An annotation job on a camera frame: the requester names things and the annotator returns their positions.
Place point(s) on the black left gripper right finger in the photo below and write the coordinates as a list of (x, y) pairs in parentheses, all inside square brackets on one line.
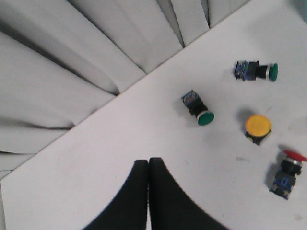
[(170, 207)]

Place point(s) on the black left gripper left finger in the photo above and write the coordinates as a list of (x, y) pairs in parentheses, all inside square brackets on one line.
[(128, 209)]

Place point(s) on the yellow push button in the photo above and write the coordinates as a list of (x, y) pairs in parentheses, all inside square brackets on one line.
[(257, 127)]

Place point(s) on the left green push button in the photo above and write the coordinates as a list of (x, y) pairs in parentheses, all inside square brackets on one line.
[(196, 107)]

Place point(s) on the green push button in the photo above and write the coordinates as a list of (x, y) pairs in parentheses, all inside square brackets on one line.
[(250, 71), (196, 107)]

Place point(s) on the lying red push button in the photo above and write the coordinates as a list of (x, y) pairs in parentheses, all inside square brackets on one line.
[(281, 176)]

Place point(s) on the right green push button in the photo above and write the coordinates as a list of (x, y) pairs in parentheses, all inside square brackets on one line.
[(250, 71)]

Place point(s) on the white pleated curtain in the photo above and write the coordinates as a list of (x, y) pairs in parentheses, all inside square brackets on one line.
[(60, 60)]

